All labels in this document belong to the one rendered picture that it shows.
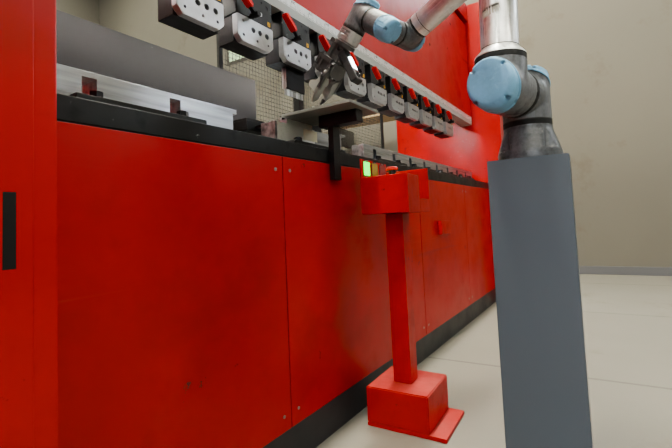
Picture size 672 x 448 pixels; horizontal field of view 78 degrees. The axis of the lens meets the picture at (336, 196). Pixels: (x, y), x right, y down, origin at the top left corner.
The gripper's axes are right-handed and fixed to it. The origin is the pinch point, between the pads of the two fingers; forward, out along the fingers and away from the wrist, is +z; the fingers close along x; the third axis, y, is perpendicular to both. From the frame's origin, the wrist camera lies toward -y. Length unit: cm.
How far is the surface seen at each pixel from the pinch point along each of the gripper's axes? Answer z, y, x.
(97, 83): 12, -1, 69
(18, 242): 22, -38, 90
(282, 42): -9.9, 16.8, 10.7
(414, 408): 57, -83, -4
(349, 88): -5.9, 13.5, -30.6
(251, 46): -5.2, 13.5, 24.4
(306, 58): -8.8, 16.0, -2.2
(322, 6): -27.0, 31.2, -13.7
